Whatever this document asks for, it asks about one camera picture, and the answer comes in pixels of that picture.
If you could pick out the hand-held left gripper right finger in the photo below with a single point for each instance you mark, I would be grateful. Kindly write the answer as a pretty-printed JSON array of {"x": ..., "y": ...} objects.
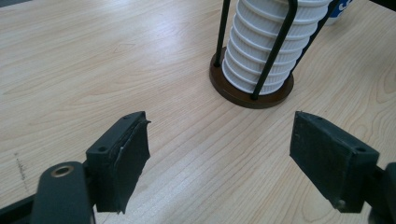
[{"x": 330, "y": 161}]

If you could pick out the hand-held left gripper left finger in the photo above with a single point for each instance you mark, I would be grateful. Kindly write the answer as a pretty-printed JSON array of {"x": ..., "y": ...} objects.
[{"x": 124, "y": 161}]

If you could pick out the stack of paper cups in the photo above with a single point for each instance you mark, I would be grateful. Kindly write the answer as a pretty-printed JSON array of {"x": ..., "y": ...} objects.
[{"x": 267, "y": 46}]

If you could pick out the blue white paper cup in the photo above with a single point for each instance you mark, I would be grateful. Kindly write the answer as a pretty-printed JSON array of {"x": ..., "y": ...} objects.
[{"x": 337, "y": 12}]

